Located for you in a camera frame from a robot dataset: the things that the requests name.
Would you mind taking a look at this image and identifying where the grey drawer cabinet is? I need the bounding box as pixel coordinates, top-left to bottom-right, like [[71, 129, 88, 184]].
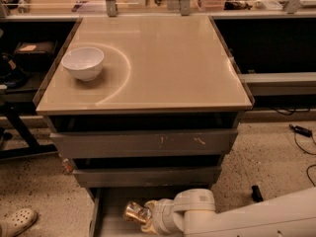
[[33, 14, 256, 237]]

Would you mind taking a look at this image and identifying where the black case with label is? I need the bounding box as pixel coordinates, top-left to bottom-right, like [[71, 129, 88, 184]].
[[14, 41, 56, 62]]

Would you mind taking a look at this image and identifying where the black floor cable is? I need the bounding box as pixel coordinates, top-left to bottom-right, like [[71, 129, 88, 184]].
[[293, 133, 316, 188]]

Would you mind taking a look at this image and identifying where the grey top drawer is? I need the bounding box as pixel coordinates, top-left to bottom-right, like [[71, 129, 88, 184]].
[[50, 128, 238, 159]]

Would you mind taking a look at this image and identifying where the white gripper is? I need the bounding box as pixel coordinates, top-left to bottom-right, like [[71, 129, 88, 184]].
[[141, 189, 215, 235]]

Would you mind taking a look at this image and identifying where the black bag on shelf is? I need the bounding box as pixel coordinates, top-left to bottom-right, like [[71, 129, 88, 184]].
[[0, 52, 29, 89]]

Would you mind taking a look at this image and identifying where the black power adapter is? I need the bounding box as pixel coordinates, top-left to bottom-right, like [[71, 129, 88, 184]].
[[289, 124, 312, 137]]

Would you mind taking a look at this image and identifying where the grey middle drawer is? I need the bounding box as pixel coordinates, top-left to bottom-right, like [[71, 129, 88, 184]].
[[73, 167, 221, 188]]

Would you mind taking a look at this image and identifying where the small red can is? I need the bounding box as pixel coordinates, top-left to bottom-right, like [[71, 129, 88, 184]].
[[62, 159, 74, 173]]

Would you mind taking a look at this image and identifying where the black metal table leg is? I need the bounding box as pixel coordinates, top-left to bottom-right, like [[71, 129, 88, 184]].
[[0, 102, 57, 160]]

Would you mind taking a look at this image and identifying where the white ceramic bowl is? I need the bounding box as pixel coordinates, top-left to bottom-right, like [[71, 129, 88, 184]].
[[61, 46, 104, 81]]

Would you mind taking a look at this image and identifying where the crushed orange soda can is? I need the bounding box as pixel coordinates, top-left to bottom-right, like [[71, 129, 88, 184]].
[[123, 200, 151, 225]]

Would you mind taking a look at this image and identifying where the grey open bottom drawer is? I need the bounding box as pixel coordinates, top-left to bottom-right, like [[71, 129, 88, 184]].
[[90, 186, 205, 237]]

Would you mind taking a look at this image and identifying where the white perforated clog shoe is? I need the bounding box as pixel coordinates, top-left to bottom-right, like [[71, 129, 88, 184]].
[[0, 208, 38, 237]]

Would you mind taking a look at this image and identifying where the black metal floor frame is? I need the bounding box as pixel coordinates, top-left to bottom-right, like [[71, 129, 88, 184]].
[[252, 186, 264, 202]]

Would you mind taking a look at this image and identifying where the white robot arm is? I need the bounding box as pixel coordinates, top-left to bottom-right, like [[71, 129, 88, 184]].
[[141, 188, 316, 237]]

